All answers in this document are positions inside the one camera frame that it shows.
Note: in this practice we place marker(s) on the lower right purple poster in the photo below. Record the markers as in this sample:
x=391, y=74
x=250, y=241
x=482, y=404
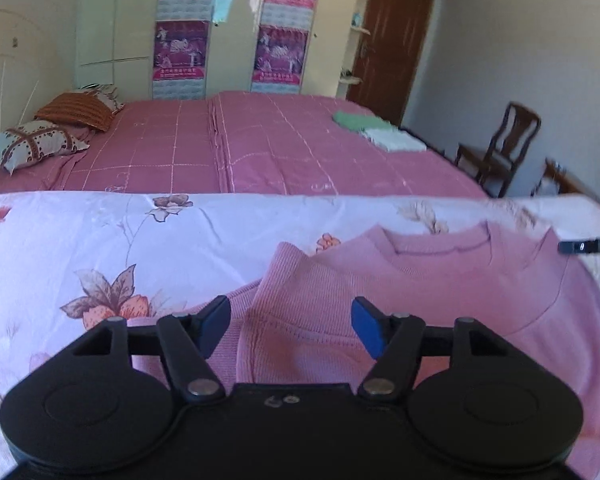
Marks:
x=280, y=55

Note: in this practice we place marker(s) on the corner shelf unit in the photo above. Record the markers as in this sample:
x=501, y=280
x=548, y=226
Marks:
x=357, y=32

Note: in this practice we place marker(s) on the cream rounded headboard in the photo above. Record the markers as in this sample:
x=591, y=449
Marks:
x=31, y=72

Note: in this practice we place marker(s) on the wooden side table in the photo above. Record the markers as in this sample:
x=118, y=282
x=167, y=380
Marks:
x=557, y=180

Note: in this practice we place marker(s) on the white floral bed sheet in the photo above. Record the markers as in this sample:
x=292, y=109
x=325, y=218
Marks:
x=71, y=260

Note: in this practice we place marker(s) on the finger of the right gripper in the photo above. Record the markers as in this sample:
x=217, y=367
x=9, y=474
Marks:
x=579, y=247

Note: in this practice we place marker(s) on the green folded cloth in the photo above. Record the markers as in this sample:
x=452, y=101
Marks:
x=359, y=122

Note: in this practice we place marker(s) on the patterned white brown pillow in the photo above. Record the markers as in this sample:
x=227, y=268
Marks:
x=28, y=144

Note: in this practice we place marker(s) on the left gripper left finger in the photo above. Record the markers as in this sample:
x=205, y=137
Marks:
x=187, y=342

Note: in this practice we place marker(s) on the brown wooden door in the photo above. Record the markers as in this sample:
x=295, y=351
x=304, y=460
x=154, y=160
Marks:
x=388, y=55

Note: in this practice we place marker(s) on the white folded cloth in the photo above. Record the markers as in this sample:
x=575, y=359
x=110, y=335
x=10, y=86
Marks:
x=394, y=140

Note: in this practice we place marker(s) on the lower left purple poster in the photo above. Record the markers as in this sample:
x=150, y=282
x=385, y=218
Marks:
x=180, y=50

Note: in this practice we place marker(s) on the pink knit sweater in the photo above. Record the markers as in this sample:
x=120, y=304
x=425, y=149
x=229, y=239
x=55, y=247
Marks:
x=293, y=326

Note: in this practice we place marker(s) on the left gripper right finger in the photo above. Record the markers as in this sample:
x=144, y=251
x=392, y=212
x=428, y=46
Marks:
x=393, y=342

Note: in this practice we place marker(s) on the pink checked bed cover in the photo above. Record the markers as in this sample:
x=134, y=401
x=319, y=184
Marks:
x=239, y=142

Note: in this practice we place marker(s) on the orange striped pillow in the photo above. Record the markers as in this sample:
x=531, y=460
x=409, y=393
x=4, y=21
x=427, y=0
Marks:
x=77, y=109

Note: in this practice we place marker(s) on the dark wooden chair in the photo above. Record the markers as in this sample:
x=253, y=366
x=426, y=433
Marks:
x=507, y=149

